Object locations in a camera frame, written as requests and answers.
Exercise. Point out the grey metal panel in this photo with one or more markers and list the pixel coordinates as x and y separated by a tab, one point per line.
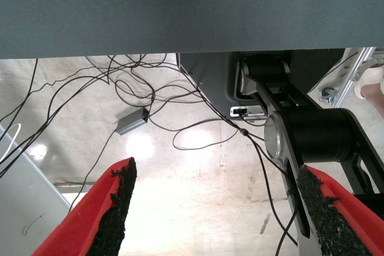
27	196

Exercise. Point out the black frame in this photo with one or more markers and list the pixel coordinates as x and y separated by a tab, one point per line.
318	136

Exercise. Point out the small grey adapter box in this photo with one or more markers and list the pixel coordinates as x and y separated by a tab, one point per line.
130	122

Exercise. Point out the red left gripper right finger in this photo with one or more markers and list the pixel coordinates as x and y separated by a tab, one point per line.
339	226

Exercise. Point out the black caster wheel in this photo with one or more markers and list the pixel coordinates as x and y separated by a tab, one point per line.
328	95

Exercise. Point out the bare person leg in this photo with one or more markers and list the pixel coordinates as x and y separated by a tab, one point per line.
376	97

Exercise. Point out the short silver aluminium profile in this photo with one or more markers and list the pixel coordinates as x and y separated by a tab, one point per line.
351	79

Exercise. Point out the dark grey table cloth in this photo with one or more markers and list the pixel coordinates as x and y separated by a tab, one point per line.
180	7

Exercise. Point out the white shoe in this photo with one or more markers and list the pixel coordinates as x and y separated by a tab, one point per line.
370	77

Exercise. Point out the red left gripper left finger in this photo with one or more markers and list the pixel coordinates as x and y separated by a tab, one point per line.
87	223

